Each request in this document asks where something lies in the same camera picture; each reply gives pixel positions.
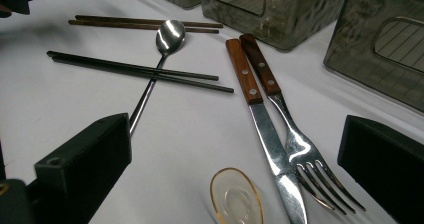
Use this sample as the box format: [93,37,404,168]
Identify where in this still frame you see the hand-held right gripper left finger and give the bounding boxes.
[33,113,133,224]

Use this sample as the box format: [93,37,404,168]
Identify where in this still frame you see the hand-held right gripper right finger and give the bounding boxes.
[337,114,424,224]

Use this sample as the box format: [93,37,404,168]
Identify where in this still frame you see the black chopstick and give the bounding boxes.
[46,50,220,82]
[51,57,235,94]

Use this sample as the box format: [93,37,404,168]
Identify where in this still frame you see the metal spoon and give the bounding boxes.
[128,19,186,137]

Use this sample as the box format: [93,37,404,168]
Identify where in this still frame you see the wooden-handled fork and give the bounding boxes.
[239,33,367,216]

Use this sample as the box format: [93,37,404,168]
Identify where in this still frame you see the wooden-handled table knife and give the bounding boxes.
[225,38,308,224]

